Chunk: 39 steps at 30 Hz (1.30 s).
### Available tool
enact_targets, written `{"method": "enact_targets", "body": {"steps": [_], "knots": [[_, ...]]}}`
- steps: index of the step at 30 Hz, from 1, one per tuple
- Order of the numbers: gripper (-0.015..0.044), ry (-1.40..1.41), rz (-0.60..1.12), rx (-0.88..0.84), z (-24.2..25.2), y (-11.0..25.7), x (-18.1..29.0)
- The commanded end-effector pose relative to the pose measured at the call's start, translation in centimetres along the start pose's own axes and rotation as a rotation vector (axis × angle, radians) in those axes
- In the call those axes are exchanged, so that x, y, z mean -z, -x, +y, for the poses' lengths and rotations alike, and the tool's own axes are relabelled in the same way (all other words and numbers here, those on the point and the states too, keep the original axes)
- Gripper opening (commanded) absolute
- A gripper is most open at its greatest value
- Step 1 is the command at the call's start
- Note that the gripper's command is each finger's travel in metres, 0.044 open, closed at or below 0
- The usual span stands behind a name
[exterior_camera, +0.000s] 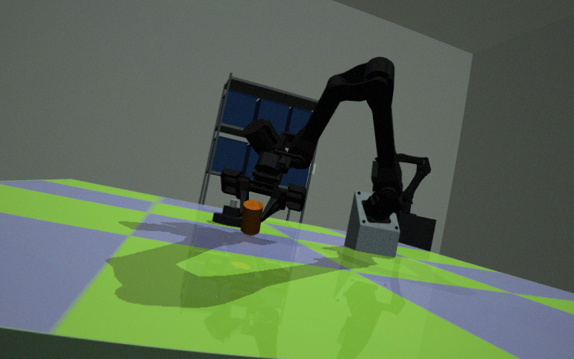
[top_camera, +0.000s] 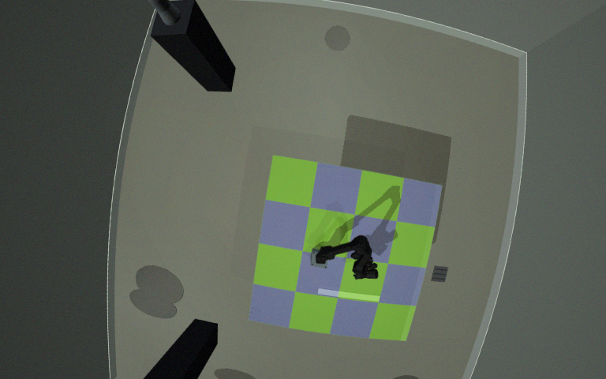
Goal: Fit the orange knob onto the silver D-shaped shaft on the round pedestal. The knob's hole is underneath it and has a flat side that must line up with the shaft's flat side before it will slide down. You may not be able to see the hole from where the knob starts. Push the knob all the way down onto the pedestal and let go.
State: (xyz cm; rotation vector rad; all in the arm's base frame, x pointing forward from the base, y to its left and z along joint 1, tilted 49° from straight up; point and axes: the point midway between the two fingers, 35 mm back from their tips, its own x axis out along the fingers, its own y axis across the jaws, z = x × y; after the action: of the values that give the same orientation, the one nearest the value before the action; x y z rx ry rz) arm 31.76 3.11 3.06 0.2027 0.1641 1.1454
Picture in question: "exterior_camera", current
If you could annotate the orange tapered knob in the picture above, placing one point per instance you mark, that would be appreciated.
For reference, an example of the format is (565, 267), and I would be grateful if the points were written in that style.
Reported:
(251, 214)

